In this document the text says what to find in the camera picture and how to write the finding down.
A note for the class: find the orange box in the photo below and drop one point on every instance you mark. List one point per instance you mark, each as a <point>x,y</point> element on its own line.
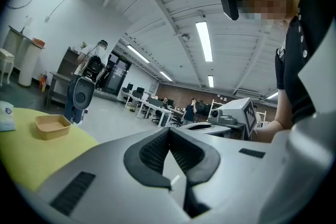
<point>38,42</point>

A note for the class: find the white cabinet counter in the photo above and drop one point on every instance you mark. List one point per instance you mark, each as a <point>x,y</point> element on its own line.
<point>29,65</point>

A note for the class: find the black computer monitor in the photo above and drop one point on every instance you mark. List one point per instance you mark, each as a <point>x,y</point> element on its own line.
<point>130,86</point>
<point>140,90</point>

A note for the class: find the red fire extinguisher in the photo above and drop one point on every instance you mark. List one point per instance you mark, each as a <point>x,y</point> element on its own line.
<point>43,81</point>

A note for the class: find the black glass double door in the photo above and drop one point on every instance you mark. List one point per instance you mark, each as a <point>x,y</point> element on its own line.
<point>116,76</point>

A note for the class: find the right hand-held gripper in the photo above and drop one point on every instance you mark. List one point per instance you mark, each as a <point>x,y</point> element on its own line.
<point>236,115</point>

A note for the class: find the grey oval seat shell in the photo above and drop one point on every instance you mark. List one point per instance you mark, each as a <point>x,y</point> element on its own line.
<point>84,94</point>

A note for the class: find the black backpack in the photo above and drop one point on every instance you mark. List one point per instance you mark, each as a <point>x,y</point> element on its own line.
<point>94,68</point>

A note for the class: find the white stool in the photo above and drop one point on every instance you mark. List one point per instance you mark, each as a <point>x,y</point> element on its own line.
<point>6,56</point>

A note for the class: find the round table yellow cloth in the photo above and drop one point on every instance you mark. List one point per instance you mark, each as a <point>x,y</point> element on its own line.
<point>39,160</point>

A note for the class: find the white tube light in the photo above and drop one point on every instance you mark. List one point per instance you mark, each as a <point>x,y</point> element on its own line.
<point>204,42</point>
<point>166,76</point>
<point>272,95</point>
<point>138,53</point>
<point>210,81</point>

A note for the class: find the white air conditioner unit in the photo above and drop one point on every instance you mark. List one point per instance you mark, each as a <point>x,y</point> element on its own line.
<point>248,93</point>

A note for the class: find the white blue tissue pack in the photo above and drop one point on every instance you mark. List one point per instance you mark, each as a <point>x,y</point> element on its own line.
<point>6,118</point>

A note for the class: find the white long desk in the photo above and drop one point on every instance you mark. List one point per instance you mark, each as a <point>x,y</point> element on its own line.
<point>147,105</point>

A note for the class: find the dark grey desk divider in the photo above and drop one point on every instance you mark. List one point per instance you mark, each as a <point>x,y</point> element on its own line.
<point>155,102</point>

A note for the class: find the person's right forearm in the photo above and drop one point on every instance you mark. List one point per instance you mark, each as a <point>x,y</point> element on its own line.
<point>278,123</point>

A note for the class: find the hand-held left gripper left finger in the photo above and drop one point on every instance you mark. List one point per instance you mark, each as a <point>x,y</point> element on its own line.
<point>105,178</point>

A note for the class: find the tan tray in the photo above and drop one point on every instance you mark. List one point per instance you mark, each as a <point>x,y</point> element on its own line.
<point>52,126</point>

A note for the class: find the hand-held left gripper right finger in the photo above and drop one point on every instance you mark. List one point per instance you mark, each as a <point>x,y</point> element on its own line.
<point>249,178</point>

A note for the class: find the large black screen on stand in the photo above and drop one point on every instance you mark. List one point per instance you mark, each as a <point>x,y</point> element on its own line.
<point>203,108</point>

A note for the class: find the dark shelf unit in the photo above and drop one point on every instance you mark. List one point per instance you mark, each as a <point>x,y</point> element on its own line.
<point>56,86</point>

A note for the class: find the person's black buttoned shirt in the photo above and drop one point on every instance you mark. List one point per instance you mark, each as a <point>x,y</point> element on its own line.
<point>294,73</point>

